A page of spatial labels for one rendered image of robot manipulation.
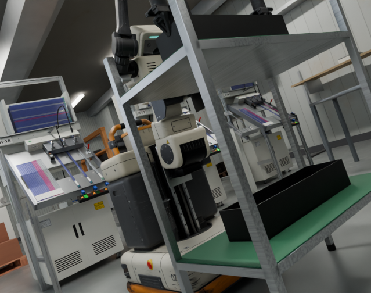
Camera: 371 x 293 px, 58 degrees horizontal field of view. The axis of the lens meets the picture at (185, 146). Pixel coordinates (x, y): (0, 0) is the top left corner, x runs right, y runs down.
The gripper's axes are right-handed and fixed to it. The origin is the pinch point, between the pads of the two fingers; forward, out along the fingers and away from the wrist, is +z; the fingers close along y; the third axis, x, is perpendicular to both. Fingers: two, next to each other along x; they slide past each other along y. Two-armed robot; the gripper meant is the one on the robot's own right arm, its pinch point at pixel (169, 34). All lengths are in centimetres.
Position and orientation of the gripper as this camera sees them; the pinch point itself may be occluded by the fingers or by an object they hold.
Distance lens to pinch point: 123.2
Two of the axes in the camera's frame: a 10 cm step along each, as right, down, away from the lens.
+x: -5.7, 2.4, 7.9
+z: 3.3, 9.4, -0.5
